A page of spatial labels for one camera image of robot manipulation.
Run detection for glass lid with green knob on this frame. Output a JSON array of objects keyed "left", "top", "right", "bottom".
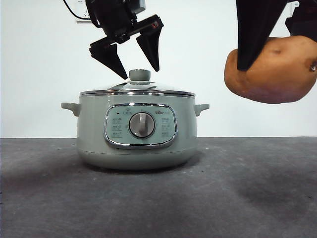
[{"left": 79, "top": 69, "right": 196, "bottom": 97}]

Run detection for brown potato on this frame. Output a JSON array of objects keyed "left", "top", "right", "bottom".
[{"left": 223, "top": 35, "right": 317, "bottom": 105}]

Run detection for pale green electric pot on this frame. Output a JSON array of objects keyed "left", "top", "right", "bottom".
[{"left": 60, "top": 92, "right": 211, "bottom": 171}]

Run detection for white wall socket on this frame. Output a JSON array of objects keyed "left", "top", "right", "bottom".
[
  {"left": 289, "top": 0, "right": 301, "bottom": 18},
  {"left": 75, "top": 0, "right": 93, "bottom": 24}
]

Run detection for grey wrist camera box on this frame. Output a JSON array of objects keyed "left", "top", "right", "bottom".
[{"left": 128, "top": 0, "right": 146, "bottom": 14}]

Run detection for black cable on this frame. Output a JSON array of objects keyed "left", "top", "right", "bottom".
[{"left": 62, "top": 0, "right": 92, "bottom": 21}]

